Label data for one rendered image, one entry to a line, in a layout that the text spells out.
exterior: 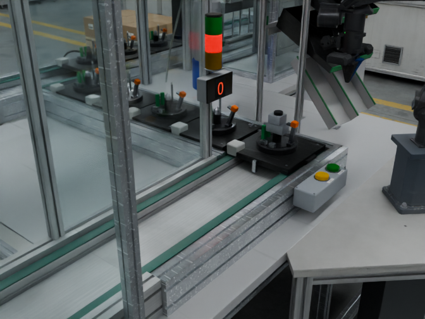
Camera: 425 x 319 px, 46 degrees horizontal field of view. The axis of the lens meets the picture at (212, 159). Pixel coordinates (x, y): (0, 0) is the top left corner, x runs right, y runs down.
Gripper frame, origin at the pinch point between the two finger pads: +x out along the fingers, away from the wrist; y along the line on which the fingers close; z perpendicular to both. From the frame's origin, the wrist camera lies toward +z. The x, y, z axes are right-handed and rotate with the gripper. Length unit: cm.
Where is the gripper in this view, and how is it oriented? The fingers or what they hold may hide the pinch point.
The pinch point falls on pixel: (348, 71)
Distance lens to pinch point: 154.7
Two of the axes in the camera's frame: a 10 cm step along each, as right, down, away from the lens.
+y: -6.3, 3.4, -6.9
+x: 0.0, 9.0, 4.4
